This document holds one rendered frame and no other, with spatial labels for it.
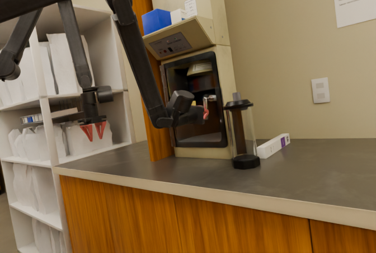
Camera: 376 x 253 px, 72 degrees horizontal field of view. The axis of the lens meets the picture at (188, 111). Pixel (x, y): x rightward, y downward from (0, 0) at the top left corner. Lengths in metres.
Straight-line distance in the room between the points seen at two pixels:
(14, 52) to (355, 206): 1.18
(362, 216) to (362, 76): 0.78
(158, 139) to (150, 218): 0.37
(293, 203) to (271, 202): 0.06
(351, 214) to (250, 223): 0.27
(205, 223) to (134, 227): 0.41
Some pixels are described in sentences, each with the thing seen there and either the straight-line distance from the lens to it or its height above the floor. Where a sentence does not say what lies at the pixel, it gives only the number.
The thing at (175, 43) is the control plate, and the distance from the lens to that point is 1.13.
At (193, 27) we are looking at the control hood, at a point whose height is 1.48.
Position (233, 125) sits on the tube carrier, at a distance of 0.93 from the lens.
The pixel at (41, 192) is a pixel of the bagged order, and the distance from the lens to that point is 2.31.
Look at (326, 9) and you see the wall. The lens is 1.38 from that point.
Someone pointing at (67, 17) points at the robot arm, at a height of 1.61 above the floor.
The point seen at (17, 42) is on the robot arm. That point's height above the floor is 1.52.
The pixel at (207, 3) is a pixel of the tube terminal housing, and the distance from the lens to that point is 1.13.
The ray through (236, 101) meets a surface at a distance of 0.92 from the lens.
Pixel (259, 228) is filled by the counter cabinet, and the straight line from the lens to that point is 0.81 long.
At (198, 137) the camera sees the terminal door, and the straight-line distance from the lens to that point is 1.15.
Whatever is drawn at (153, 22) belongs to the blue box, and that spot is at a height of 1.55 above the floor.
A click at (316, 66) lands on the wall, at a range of 1.37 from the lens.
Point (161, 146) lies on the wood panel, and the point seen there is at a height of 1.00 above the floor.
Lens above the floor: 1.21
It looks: 3 degrees down
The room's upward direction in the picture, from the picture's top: 8 degrees counter-clockwise
